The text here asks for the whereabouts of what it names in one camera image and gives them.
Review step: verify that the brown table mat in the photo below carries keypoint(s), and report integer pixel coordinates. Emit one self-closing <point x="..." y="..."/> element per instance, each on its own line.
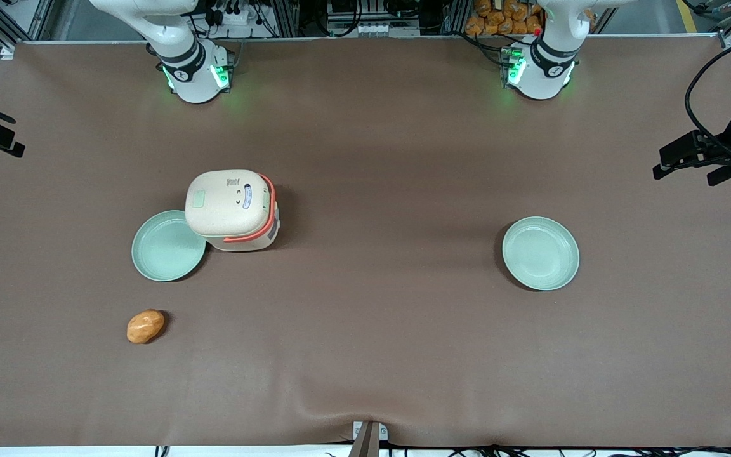
<point x="365" y="330"/>

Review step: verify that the golden brown bread roll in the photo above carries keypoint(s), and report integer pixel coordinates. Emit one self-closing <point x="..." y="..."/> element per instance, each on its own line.
<point x="145" y="326"/>

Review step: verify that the pile of orange bread rolls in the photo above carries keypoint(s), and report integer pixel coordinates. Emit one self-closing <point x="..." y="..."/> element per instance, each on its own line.
<point x="502" y="16"/>

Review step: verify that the metal camera bracket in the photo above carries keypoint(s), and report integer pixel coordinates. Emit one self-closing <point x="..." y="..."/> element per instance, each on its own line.
<point x="367" y="439"/>

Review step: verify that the pale green plate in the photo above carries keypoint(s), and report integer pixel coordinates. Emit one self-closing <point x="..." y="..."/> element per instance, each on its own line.
<point x="540" y="254"/>
<point x="165" y="251"/>

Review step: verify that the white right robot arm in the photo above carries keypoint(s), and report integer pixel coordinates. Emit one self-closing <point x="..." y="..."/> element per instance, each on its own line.
<point x="194" y="82"/>

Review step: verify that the white terminal block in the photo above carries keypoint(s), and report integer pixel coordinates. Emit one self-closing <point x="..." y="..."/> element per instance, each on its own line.
<point x="372" y="28"/>

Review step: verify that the white power strip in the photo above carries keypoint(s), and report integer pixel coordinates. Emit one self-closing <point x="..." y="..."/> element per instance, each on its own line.
<point x="238" y="14"/>

